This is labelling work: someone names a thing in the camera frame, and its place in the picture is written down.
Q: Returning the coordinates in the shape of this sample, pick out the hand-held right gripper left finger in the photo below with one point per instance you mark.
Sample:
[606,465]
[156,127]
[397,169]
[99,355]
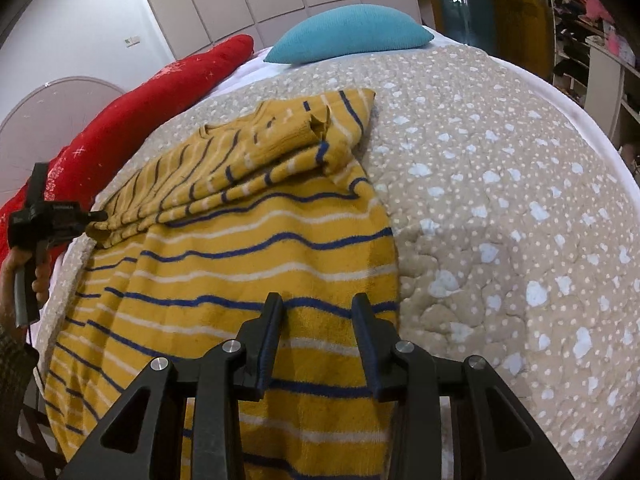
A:
[272,345]

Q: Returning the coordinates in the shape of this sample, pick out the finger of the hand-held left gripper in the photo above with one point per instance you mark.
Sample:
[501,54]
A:
[95,216]

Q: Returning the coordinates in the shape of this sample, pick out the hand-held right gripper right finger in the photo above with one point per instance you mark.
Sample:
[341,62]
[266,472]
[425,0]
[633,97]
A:
[365,350]

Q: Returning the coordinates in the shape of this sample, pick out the yellow striped sweater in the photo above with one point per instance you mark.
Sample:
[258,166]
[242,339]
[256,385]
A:
[250,240]

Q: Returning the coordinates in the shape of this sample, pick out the pink clothes pile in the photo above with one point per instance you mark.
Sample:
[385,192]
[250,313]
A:
[595,2]

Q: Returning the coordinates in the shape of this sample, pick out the person's left hand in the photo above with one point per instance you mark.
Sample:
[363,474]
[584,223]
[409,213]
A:
[41,282]

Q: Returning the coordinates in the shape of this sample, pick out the red long pillow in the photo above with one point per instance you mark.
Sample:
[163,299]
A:
[125,120]

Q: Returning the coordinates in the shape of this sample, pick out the round pale headboard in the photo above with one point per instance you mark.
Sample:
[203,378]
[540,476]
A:
[45,110]

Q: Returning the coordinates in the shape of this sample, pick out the beige dotted blanket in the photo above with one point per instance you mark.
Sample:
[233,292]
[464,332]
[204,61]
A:
[500,210]

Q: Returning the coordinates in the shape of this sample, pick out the teal pillow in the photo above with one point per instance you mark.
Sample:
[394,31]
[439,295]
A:
[350,32]

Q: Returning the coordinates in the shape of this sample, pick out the open storage shelf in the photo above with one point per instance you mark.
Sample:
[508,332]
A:
[600,75]

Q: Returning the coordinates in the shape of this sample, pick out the white wall switch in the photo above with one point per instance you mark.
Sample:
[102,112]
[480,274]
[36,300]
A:
[132,41]

